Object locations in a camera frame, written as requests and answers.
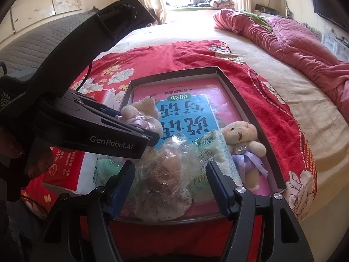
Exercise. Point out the clear plastic bag with hat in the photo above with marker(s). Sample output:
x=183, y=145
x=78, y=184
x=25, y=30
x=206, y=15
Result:
x=166, y=169

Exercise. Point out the floral white scrunchie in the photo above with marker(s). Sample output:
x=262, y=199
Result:
x=166, y=210

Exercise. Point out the person's left hand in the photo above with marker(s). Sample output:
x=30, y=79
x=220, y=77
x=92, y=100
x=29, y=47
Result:
x=41, y=161

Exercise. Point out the ornate mirror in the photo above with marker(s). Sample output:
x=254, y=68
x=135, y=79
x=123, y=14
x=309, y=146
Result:
x=280, y=2

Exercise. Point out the green floral tissue packet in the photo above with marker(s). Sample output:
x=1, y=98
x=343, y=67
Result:
x=215, y=152

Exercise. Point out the teddy bear with pink ribbon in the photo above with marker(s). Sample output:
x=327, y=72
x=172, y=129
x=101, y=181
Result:
x=141, y=112

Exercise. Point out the black television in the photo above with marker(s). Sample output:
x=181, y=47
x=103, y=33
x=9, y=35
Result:
x=327, y=8

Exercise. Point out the green cloth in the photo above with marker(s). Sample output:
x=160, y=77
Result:
x=256, y=19

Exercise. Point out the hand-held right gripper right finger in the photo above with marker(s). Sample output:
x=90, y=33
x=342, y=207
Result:
x=218, y=191

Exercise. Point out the shallow grey box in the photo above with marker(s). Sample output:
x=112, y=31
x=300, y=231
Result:
x=231, y=87

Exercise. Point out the grey quilted headboard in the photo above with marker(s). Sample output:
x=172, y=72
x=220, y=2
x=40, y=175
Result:
x=41, y=46

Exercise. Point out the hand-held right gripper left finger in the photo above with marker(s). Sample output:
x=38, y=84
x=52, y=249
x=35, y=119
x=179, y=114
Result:
x=122, y=191

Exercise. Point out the wall painting panels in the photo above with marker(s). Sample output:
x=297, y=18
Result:
x=54, y=0

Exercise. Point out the green sponge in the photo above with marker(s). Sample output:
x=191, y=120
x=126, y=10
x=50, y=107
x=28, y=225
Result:
x=109, y=169

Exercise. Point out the pink and blue book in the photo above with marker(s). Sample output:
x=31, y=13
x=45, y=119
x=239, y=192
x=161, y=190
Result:
x=190, y=106

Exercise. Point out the bed with cream sheet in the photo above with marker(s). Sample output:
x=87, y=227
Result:
x=272, y=76

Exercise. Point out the teddy bear with purple dress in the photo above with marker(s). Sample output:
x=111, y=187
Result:
x=242, y=147

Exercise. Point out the pink quilt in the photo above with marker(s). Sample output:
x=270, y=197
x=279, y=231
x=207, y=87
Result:
x=294, y=41

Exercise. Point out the white drawer cabinet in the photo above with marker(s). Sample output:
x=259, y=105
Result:
x=335, y=43

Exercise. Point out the red floral blanket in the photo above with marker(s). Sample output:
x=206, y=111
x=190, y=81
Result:
x=190, y=60

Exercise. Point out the patterned windowsill pillow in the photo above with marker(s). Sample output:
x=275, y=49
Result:
x=222, y=3

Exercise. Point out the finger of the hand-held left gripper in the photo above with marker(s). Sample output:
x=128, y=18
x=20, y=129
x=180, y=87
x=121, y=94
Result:
x=141, y=132
x=92, y=103

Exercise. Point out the red and white box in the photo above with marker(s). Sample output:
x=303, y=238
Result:
x=68, y=169

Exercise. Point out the black bag on dresser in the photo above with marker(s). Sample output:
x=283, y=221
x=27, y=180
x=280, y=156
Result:
x=263, y=6

